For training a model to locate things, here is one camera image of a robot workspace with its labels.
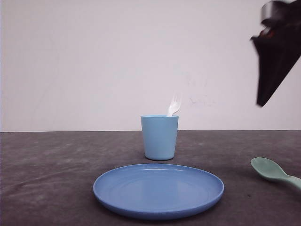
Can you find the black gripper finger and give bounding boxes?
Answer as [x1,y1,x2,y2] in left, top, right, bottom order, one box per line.
[251,36,301,107]

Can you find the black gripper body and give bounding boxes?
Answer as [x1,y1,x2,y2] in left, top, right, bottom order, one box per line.
[256,0,301,47]

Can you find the green plastic spoon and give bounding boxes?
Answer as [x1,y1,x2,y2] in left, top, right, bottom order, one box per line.
[250,157,301,190]

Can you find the white plastic fork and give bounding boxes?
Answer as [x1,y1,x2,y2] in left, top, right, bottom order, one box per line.
[167,93,182,117]

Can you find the light blue plastic cup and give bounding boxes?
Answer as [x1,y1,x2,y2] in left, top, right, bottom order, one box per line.
[141,115,179,161]

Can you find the blue plastic plate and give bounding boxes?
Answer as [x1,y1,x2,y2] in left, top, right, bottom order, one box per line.
[93,163,224,220]

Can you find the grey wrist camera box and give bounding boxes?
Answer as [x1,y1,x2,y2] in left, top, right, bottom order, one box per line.
[261,0,277,21]

